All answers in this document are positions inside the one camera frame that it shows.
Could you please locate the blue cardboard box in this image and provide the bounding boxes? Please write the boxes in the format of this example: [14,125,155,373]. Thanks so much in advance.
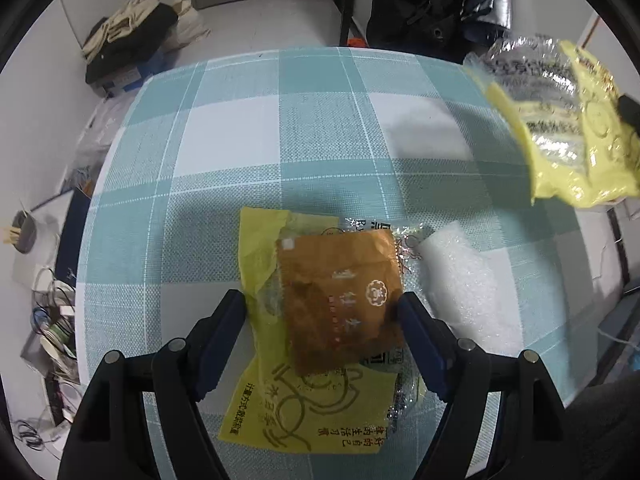
[91,49,166,98]

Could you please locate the teal checked tablecloth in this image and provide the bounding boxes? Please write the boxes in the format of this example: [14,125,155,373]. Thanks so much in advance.
[74,45,601,480]

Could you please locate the pile of clothes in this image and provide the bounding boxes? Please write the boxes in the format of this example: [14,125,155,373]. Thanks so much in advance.
[81,0,178,84]

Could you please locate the yellow clear food bag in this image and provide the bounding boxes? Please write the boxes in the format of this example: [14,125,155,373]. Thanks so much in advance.
[218,208,419,455]

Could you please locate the tangled black cables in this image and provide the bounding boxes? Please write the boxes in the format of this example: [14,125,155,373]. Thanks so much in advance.
[29,266,76,340]

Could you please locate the grey chopstick holder cup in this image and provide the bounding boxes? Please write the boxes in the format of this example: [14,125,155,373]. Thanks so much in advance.
[2,209,37,255]

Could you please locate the brown gold pastry wrapper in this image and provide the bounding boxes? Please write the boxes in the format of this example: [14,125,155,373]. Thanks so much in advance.
[277,229,404,376]

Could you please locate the grey parcel bag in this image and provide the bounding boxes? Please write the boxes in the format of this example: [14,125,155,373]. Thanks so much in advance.
[65,90,138,188]

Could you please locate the paper cup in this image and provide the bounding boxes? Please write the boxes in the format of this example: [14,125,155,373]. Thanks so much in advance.
[39,323,77,360]

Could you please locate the black jacket on hook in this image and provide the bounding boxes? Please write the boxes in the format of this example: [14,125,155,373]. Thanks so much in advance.
[366,0,471,64]

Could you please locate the white foam sheet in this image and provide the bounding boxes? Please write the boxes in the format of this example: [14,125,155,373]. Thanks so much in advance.
[418,221,524,356]

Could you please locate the white navy box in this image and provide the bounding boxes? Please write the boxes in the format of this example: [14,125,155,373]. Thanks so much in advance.
[12,188,90,290]

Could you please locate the white canvas bag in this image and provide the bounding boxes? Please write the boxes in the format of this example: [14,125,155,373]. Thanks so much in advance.
[163,0,210,53]

